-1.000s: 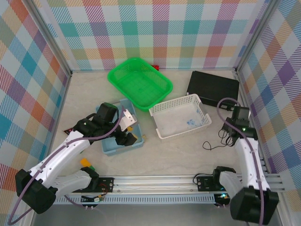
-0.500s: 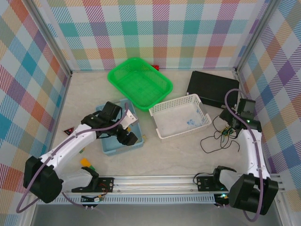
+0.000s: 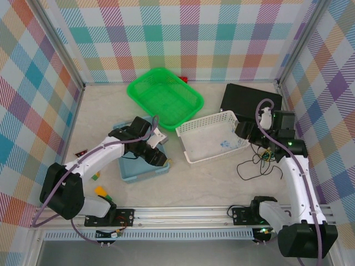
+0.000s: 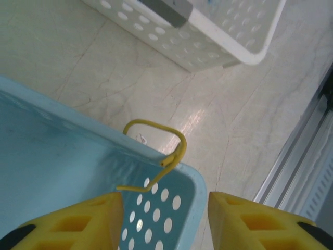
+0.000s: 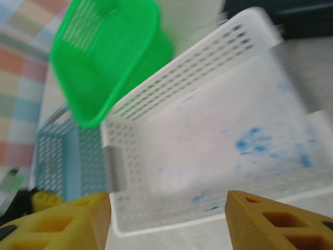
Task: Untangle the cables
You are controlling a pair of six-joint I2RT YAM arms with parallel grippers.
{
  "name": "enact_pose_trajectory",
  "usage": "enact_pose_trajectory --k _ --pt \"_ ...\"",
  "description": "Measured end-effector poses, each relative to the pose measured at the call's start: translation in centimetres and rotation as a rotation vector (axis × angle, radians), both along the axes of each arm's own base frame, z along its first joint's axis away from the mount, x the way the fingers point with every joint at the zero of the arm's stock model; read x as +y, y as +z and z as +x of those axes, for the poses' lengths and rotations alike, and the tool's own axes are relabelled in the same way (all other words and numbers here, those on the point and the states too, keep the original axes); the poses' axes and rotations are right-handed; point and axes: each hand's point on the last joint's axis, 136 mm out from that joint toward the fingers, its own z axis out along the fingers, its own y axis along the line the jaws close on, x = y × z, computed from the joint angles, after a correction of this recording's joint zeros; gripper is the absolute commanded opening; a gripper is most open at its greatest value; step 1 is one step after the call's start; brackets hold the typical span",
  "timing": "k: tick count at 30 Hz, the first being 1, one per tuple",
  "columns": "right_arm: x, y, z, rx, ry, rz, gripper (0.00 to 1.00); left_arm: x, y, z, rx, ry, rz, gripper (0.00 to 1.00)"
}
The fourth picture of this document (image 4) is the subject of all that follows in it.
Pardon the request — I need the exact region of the short yellow cable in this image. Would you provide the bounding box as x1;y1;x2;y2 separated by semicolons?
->
116;119;188;193

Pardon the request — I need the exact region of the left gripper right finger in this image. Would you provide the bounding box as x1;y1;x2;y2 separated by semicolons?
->
209;191;333;250

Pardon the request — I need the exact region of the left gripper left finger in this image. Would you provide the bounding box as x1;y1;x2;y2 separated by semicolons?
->
0;192;123;250

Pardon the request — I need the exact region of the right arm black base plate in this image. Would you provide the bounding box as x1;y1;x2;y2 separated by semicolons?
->
321;75;333;110

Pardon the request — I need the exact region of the light blue plastic basket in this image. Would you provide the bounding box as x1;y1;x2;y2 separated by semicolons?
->
0;75;208;250

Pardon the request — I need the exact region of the aluminium mounting rail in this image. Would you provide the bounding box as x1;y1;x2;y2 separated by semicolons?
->
253;62;333;227

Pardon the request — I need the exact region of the slotted grey cable duct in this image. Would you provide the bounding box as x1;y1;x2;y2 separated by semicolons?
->
303;156;333;224

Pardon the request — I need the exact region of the white perforated plastic basket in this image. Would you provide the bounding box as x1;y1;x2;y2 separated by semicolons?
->
83;0;287;73

